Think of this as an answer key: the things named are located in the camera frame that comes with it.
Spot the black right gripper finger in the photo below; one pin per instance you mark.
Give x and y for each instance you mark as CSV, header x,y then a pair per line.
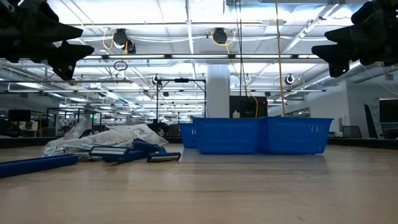
x,y
345,32
339,57

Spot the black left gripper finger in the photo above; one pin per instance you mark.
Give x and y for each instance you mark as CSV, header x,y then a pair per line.
x,y
70,59
53,29

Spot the small silvery sachet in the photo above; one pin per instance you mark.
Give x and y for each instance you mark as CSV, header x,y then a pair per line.
x,y
53,151

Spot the black monitor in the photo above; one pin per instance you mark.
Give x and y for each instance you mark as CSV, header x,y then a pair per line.
x,y
388,110
19,115

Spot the black leaning panel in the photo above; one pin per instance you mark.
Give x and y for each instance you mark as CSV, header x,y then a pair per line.
x,y
370,123

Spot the black mesh chair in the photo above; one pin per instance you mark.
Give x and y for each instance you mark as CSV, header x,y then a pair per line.
x,y
352,132

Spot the blue plastic basket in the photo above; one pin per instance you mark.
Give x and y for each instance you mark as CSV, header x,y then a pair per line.
x,y
188,135
295,135
227,135

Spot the black cabinet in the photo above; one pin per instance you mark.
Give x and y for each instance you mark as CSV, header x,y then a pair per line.
x,y
245,107

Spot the yellow bottle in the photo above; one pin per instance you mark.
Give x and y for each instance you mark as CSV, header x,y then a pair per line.
x,y
236,114

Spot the white building column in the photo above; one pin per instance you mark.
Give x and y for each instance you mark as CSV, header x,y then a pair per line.
x,y
218,90

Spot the black table frame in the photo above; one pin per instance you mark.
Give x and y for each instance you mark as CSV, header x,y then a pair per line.
x,y
357,143

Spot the black metal frame stand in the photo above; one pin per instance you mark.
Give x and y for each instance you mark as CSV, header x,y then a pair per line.
x,y
181,80

